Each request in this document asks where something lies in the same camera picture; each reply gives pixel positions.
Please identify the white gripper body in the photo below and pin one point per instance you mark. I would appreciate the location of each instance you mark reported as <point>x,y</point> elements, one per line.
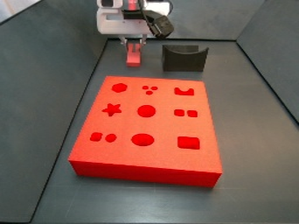
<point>126,17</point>

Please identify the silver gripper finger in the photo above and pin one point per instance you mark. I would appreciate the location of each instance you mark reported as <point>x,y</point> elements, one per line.
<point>141,40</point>
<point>122,41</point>

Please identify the red double-square peg block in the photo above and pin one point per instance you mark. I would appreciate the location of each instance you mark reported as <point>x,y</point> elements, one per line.
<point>133,55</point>

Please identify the red shape-sorting board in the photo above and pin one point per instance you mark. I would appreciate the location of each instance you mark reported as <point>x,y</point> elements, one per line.
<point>148,132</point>

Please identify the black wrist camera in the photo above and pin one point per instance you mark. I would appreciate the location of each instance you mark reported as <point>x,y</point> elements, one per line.
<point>161,27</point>

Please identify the black curved bracket stand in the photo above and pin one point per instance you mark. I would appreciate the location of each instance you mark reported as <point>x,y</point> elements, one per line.
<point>183,58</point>

